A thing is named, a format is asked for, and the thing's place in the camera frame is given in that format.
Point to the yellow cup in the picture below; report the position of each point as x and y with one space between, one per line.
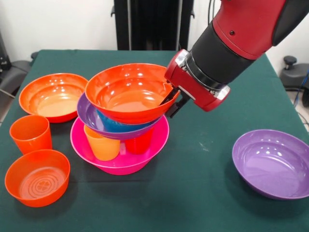
103 147

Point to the dark green tablecloth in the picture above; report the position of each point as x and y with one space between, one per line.
154 200

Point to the red cup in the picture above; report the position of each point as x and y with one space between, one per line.
138 146

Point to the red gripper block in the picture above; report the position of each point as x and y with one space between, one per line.
193 87

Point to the orange cup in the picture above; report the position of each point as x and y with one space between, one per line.
31 140

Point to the purple bowl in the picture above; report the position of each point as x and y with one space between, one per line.
84 113
272 166

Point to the small orange bowl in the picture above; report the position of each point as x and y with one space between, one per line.
36 183

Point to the blue bowl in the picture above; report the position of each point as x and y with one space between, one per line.
113 125

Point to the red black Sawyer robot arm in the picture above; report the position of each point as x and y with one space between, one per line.
241 36

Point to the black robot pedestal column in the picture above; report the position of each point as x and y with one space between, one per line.
154 24

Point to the black pedestal leg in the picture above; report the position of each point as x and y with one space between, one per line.
20 68
294 75

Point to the large orange bowl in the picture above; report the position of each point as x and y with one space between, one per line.
125 96
46 96

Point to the large pink bowl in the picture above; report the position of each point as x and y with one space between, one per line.
125 165

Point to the black side stand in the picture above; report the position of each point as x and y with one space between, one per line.
7 82

